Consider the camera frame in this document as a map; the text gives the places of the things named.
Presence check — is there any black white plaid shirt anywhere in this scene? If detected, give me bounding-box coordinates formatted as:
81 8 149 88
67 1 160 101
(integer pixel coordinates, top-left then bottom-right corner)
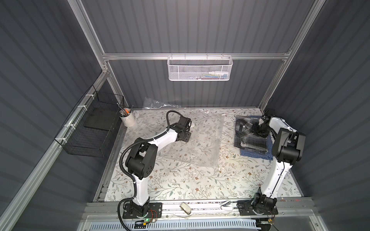
234 116 269 155

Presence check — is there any blue checked shirt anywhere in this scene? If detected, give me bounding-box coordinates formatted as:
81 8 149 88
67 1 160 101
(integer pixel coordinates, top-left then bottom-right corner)
240 133 273 160

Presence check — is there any clear plastic vacuum bag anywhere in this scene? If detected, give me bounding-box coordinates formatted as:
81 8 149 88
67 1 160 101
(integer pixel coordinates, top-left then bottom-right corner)
139 98 224 168

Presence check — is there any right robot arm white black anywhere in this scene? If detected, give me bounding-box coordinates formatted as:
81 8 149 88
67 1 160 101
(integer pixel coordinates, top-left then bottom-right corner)
254 114 306 204

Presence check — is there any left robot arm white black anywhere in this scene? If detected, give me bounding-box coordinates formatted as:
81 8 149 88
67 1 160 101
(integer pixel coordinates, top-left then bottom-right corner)
119 110 192 208

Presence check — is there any white pen cup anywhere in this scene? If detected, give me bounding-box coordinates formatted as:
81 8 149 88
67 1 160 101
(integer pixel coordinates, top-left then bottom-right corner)
120 111 136 128

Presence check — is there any white bottle in basket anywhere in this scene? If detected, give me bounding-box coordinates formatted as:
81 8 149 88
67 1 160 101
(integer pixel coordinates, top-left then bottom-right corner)
208 71 229 79

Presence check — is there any black foam pad in basket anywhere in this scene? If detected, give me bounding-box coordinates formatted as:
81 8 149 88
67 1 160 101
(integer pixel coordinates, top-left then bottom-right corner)
83 108 119 131

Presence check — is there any white wire mesh basket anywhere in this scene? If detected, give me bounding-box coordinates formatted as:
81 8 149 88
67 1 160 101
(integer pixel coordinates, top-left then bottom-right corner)
167 55 233 81

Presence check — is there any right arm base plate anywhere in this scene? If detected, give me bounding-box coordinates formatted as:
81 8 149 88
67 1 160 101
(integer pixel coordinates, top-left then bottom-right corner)
237 200 278 216

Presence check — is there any beige small device on rail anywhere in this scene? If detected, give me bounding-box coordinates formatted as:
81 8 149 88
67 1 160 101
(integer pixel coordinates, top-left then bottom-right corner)
180 202 192 215

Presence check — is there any white clip on rail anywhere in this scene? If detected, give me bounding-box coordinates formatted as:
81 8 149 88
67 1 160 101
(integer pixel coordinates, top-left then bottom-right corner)
220 200 233 212

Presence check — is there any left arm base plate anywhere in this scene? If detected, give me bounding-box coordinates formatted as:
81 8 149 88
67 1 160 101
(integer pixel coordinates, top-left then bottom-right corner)
122 202 163 219

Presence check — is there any black wire basket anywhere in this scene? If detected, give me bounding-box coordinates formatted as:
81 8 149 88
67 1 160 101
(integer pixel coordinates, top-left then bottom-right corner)
55 88 125 158

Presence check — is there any white perforated cable tray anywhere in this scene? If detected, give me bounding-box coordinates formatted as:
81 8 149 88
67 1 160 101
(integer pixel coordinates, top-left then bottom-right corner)
88 218 258 231

